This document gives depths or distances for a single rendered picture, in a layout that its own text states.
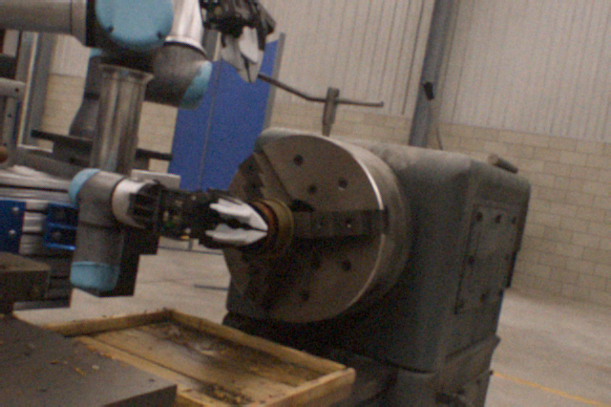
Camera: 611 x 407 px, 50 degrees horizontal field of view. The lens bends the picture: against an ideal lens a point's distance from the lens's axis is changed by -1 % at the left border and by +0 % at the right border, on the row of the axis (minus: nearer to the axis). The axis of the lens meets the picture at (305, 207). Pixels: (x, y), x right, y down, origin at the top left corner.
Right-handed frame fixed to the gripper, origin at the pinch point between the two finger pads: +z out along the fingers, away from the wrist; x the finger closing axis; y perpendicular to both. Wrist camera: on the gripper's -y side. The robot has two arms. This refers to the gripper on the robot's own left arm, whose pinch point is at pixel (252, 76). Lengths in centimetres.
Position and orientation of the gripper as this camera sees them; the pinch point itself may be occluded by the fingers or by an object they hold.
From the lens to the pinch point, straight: 117.9
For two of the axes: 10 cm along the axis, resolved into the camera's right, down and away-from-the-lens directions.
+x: 8.5, -2.5, -4.7
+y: -5.0, -0.4, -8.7
